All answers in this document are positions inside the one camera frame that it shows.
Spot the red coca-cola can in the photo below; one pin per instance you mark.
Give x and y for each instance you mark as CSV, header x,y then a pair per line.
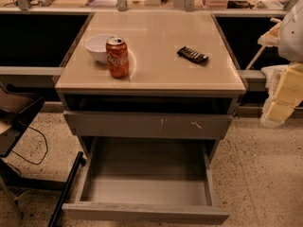
x,y
117,57

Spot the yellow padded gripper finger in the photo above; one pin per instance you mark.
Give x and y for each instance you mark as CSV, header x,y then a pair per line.
x,y
285,94

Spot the closed grey top drawer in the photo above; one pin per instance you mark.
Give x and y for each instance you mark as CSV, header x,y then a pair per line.
x,y
148,125

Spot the black metal leg bar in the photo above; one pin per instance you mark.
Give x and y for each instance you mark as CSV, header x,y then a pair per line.
x,y
79,161

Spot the white ceramic bowl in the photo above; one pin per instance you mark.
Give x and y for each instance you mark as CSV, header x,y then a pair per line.
x,y
96,46

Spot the open grey middle drawer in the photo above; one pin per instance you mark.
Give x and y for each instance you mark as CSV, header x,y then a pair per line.
x,y
142,179

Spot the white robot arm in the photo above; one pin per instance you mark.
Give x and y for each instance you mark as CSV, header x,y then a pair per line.
x,y
290,38

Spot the black chair at left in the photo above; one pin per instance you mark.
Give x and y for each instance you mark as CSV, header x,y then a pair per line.
x,y
17,110

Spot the white curved base cover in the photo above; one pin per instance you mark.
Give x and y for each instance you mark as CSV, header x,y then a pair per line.
x,y
268,71

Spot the grey drawer cabinet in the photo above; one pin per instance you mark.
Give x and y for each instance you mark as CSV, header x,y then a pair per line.
x,y
159,80

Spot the white stick with black tip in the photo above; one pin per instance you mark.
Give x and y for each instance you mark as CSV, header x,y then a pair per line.
x,y
268,39

